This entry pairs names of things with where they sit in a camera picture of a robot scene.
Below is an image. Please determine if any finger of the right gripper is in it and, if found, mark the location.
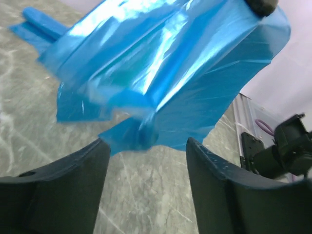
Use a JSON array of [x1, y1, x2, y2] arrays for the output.
[[245, 0, 278, 17]]

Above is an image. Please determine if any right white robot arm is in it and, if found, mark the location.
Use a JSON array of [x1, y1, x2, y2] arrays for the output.
[[240, 110, 312, 179]]

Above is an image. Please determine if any aluminium rail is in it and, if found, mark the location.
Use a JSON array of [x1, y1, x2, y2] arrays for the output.
[[231, 92, 271, 156]]

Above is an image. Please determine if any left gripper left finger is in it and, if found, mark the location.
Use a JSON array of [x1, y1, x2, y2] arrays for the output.
[[0, 139, 110, 234]]

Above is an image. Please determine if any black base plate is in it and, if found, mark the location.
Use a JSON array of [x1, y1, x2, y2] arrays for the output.
[[240, 132, 265, 175]]

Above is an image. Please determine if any blue trash bag roll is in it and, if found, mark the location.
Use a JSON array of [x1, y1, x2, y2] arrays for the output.
[[8, 6, 69, 54]]

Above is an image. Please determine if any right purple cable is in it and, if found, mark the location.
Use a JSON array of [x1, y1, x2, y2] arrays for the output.
[[254, 119, 300, 183]]

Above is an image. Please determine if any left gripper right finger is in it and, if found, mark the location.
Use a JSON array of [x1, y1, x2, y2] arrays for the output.
[[186, 138, 312, 234]]

